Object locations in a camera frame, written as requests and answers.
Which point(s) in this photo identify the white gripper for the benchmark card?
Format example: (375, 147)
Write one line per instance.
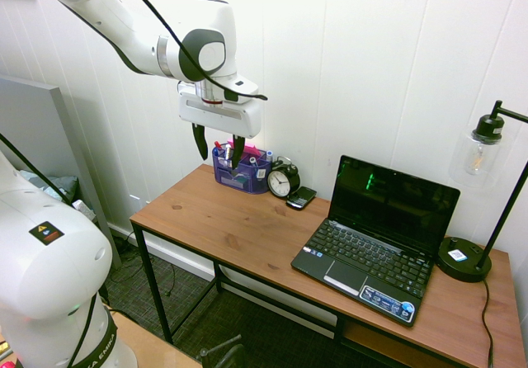
(222, 117)

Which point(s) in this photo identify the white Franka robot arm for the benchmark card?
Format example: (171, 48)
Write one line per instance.
(62, 256)

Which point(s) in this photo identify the black laptop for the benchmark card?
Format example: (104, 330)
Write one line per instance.
(371, 240)

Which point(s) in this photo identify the red marker pen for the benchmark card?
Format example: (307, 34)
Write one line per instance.
(218, 145)

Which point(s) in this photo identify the pink sticky notes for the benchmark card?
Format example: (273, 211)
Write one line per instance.
(251, 150)

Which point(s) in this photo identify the purple mesh desk organizer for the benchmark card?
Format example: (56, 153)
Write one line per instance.
(241, 176)

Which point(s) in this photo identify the white marker blue cap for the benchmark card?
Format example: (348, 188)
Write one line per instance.
(270, 155)

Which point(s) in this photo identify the black alarm clock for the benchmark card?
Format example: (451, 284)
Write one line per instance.
(283, 179)

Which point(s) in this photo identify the black mobile phone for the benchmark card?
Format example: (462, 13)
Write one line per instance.
(301, 197)

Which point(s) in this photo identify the grey panel board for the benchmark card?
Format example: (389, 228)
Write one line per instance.
(37, 137)

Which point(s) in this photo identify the black desk lamp glass shade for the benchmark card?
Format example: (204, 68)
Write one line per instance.
(478, 203)

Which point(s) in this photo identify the wooden desk black frame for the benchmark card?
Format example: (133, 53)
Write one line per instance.
(247, 227)

